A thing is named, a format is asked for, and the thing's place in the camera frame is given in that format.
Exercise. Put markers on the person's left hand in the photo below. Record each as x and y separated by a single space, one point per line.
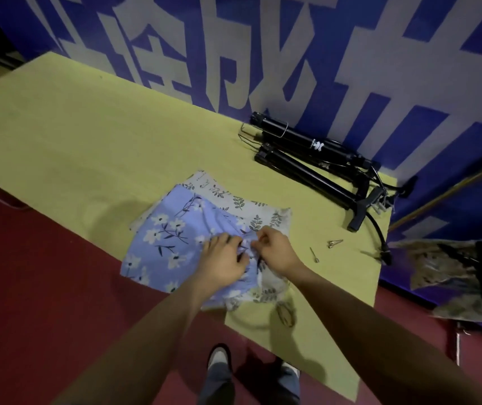
217 267

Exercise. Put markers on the person's right forearm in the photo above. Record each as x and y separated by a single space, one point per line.
376 345

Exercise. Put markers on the person's left leg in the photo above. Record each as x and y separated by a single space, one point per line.
217 385

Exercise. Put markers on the person's right leg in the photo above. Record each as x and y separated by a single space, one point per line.
283 390

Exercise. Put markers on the person's shoe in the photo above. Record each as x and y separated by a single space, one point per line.
290 369
219 356

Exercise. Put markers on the person's right hand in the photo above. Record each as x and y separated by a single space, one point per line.
279 255

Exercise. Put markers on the black air pump with logo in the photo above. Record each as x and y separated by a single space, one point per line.
308 143

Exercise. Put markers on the person's left fingers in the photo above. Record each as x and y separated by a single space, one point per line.
230 246

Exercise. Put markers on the clear plastic bag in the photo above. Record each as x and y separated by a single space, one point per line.
435 269

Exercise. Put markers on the person's leg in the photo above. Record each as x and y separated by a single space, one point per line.
283 390
217 385

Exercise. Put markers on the white leaf-print cloth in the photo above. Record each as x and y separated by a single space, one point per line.
249 215

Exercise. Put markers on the person's left shoe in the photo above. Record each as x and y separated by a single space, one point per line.
219 356

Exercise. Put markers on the person's right fingers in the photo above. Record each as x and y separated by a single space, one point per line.
264 244

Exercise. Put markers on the person's right shoe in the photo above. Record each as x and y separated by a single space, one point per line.
290 369

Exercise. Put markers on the blue banner with white characters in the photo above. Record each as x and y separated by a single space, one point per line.
266 50

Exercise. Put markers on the person's left forearm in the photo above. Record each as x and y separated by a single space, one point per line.
139 354

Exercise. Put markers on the metal inflating needle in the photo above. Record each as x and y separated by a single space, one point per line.
314 254

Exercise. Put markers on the blue floral cloth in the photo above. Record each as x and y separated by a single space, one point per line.
169 244

